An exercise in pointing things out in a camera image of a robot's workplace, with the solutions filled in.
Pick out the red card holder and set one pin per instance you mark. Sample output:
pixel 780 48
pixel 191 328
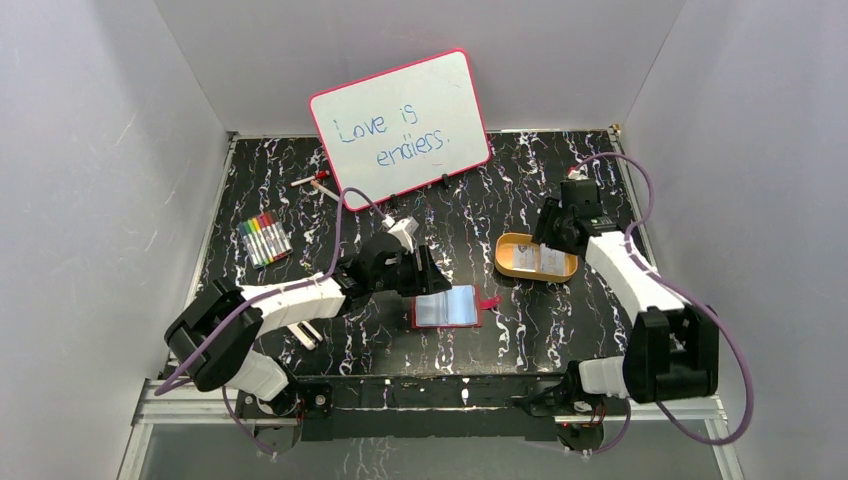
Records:
pixel 460 307

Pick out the pink framed whiteboard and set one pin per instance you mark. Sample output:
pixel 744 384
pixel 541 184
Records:
pixel 400 130

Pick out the white marker pen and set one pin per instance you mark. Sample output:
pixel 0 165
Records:
pixel 325 191

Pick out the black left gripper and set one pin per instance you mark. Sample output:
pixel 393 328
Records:
pixel 419 273

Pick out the red capped marker pen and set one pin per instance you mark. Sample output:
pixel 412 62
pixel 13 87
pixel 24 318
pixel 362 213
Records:
pixel 317 176

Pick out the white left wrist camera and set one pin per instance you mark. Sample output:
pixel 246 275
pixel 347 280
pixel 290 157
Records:
pixel 403 230

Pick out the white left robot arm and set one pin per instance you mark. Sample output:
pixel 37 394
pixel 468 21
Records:
pixel 213 338

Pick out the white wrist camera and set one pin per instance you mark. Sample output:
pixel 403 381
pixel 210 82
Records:
pixel 403 230
pixel 577 174

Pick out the pack of coloured markers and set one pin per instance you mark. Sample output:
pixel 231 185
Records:
pixel 265 239

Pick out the orange oval tray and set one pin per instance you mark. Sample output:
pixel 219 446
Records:
pixel 503 260

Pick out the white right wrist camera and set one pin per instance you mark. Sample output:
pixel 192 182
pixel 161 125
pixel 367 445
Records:
pixel 577 174

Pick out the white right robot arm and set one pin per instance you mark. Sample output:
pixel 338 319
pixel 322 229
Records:
pixel 672 351

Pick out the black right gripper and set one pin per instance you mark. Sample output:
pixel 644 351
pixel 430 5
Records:
pixel 542 231

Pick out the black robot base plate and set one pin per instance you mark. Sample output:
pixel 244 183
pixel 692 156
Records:
pixel 541 407

